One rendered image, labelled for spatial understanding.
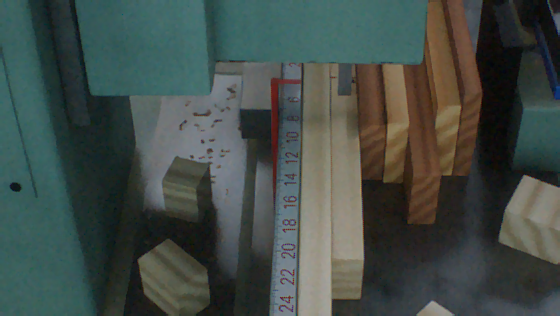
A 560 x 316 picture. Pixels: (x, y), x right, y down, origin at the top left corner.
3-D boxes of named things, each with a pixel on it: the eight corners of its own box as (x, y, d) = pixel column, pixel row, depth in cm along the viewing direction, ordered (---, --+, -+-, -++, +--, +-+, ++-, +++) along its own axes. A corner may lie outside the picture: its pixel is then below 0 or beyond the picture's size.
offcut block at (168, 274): (143, 294, 74) (137, 259, 71) (174, 272, 75) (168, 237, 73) (180, 326, 71) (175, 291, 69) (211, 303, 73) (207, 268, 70)
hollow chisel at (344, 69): (350, 96, 68) (352, 38, 64) (337, 96, 68) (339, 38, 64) (350, 88, 68) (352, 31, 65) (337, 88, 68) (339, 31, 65)
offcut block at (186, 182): (165, 215, 80) (160, 180, 77) (179, 190, 82) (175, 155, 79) (199, 224, 79) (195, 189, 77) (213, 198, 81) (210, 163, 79)
